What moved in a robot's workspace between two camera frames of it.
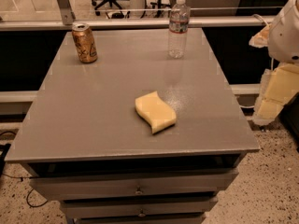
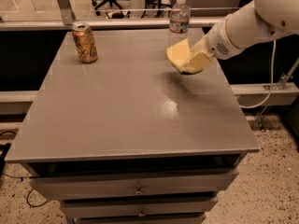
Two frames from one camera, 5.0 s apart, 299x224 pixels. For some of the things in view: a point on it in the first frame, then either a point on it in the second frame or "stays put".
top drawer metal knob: [138, 191] stays put
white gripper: [286, 38] -> [215, 43]
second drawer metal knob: [141, 214] stays put
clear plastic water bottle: [178, 28] stays put
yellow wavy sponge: [158, 114] -> [179, 53]
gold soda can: [84, 42] stays put
